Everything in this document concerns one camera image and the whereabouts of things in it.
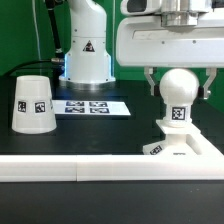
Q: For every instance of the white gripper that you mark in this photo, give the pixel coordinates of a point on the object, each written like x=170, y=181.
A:
x=142, y=41

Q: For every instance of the white lamp bulb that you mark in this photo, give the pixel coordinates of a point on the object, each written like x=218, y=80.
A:
x=178, y=88

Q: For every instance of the white lamp base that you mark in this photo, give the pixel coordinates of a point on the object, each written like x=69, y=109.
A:
x=175, y=142

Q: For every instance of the white lamp shade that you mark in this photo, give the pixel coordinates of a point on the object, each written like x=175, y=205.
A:
x=33, y=108

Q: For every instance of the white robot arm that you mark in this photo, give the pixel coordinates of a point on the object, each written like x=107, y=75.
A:
x=87, y=64

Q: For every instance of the white right boundary bar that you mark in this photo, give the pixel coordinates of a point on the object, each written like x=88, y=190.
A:
x=201, y=146

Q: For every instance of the white boundary bar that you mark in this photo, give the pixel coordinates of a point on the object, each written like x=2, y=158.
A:
x=201, y=146
x=37, y=168

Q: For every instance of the white fiducial marker sheet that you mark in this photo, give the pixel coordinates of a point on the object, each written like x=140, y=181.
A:
x=109, y=108

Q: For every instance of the white front boundary bar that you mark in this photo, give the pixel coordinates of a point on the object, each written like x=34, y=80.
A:
x=37, y=168

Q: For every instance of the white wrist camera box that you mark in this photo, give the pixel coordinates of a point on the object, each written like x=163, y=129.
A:
x=140, y=7

